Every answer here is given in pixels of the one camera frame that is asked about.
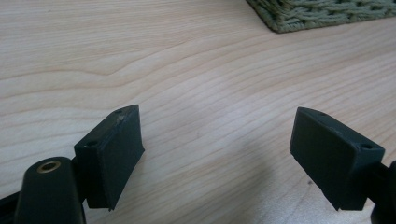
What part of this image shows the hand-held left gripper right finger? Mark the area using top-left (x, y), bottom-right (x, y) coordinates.
top-left (289, 106), bottom-right (394, 212)

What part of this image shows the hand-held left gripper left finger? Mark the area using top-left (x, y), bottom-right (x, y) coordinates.
top-left (70, 104), bottom-right (146, 212)

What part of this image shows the green woven rope mat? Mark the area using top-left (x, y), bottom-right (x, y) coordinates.
top-left (246, 0), bottom-right (396, 35)

